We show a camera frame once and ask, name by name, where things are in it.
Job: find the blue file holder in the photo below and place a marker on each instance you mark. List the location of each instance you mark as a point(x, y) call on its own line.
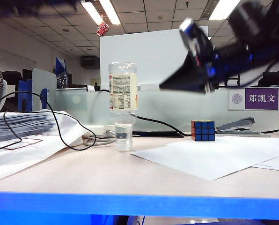
point(24, 96)

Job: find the clear plastic bottle with label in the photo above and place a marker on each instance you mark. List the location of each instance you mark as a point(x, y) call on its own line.
point(123, 93)

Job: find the grey stapler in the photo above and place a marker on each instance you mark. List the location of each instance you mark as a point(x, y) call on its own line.
point(237, 125)

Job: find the white board panel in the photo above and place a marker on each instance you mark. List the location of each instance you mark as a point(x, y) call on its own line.
point(153, 58)

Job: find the double tube ceiling light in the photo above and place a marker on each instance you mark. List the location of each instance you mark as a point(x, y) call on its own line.
point(106, 11)

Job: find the large white paper sheet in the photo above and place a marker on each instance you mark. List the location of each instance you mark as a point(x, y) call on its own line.
point(200, 157)

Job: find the blue table edge strip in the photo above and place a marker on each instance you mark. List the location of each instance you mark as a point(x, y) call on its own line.
point(139, 206)

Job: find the colourful Rubik's cube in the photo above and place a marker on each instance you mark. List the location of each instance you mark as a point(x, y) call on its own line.
point(203, 131)

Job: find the white power strip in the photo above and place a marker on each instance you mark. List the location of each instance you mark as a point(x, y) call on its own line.
point(95, 130)

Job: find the small white paper sheet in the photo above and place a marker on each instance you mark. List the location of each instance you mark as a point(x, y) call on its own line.
point(275, 164)

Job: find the translucent plastic bag red print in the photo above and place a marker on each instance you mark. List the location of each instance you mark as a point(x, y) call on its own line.
point(24, 157)

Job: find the stack of white printed papers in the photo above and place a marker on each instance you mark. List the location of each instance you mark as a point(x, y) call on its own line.
point(20, 126)

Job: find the red Chinese knot ornament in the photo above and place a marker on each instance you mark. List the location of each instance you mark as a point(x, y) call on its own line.
point(103, 29)

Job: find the purple and white nameplate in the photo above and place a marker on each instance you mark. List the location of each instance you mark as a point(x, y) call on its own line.
point(261, 98)

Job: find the small frosted partition panel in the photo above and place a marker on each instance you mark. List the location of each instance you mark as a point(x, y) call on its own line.
point(43, 89)

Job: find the blue triangular sign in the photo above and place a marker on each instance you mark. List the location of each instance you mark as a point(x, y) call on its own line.
point(60, 68)

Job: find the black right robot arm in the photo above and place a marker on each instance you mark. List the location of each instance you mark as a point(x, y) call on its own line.
point(270, 28)

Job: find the long frosted glass partition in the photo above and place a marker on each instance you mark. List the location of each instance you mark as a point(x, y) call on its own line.
point(177, 105)

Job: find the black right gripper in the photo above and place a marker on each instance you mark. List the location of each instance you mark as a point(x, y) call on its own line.
point(233, 59)

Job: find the single panel ceiling light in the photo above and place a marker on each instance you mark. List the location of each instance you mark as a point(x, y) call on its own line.
point(223, 10)

